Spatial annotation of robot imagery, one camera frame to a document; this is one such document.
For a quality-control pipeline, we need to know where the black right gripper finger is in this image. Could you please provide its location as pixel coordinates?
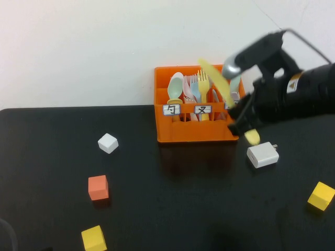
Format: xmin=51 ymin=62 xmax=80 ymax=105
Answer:
xmin=227 ymin=111 xmax=260 ymax=137
xmin=227 ymin=92 xmax=259 ymax=119

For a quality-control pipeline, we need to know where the white spoon character label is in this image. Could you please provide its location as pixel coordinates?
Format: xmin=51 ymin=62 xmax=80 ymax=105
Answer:
xmin=162 ymin=104 xmax=182 ymax=116

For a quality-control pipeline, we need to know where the white fork character label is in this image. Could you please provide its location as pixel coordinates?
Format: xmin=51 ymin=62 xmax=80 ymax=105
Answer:
xmin=194 ymin=105 xmax=213 ymax=115

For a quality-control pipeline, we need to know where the yellow plastic knife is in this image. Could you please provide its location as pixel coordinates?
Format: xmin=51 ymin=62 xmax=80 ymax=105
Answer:
xmin=197 ymin=58 xmax=261 ymax=146

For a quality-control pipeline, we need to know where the orange foam cube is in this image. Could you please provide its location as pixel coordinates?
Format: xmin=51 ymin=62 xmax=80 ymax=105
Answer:
xmin=88 ymin=175 xmax=109 ymax=201

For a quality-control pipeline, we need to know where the yellow plastic fork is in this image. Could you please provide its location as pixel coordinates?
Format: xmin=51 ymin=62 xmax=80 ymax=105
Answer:
xmin=197 ymin=69 xmax=211 ymax=121

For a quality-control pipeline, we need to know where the white foam cube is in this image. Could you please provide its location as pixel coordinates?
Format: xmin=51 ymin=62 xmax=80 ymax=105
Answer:
xmin=97 ymin=133 xmax=119 ymax=154

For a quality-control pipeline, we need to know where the black right camera cable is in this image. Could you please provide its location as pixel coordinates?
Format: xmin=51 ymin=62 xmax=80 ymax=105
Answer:
xmin=284 ymin=28 xmax=333 ymax=65

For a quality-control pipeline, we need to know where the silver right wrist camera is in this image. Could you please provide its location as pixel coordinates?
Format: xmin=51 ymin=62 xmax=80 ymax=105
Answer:
xmin=221 ymin=30 xmax=286 ymax=79

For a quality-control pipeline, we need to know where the orange plastic cutlery holder crate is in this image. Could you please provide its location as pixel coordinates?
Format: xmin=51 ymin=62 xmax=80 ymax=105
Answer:
xmin=154 ymin=64 xmax=247 ymax=143

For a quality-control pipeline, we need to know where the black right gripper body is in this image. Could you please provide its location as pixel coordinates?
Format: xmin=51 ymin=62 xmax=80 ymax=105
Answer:
xmin=251 ymin=66 xmax=292 ymax=124

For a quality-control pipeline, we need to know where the pale green plastic knife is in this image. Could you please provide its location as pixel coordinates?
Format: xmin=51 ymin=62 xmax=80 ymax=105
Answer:
xmin=229 ymin=74 xmax=243 ymax=94

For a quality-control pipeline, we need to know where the light blue plastic fork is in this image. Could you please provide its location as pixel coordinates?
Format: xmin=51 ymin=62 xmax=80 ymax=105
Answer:
xmin=189 ymin=74 xmax=200 ymax=103

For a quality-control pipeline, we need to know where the white USB wall charger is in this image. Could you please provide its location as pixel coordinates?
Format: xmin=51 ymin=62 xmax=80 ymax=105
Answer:
xmin=247 ymin=141 xmax=280 ymax=169

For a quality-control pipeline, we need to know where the pale green plastic spoon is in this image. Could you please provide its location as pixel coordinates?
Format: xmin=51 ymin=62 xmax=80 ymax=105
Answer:
xmin=167 ymin=77 xmax=184 ymax=101

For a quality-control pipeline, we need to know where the pale pink plastic fork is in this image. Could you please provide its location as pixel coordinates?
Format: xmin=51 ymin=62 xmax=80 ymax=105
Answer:
xmin=183 ymin=75 xmax=192 ymax=100

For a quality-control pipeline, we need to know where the yellow foam cube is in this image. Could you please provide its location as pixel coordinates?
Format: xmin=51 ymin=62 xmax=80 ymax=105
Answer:
xmin=307 ymin=181 xmax=335 ymax=211
xmin=81 ymin=225 xmax=108 ymax=251

